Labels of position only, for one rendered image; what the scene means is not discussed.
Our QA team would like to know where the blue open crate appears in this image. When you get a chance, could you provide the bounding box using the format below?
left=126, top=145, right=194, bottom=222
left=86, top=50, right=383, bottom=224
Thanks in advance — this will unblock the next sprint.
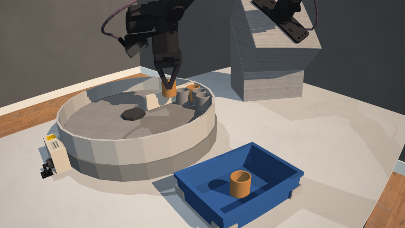
left=174, top=142, right=304, bottom=228

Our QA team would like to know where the grey hollow cylinder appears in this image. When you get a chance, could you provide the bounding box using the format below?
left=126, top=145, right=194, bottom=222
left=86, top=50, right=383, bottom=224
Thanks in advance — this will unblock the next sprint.
left=196, top=92, right=211, bottom=111
left=192, top=88, right=206, bottom=106
left=176, top=87, right=190, bottom=105

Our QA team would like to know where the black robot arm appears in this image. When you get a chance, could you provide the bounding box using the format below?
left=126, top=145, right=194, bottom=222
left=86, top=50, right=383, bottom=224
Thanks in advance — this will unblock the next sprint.
left=124, top=0, right=309, bottom=58

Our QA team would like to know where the bronze bushing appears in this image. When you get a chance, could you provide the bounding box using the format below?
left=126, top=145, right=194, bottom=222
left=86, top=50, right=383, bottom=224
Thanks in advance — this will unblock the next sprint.
left=187, top=85, right=200, bottom=101
left=230, top=170, right=251, bottom=198
left=161, top=80, right=177, bottom=98

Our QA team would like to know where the beige round turntable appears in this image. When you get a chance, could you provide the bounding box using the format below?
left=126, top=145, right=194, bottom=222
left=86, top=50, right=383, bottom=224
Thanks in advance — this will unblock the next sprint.
left=41, top=76, right=217, bottom=182

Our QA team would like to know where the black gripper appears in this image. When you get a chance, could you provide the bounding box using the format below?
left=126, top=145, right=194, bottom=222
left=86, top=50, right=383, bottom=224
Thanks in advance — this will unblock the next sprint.
left=154, top=30, right=182, bottom=89

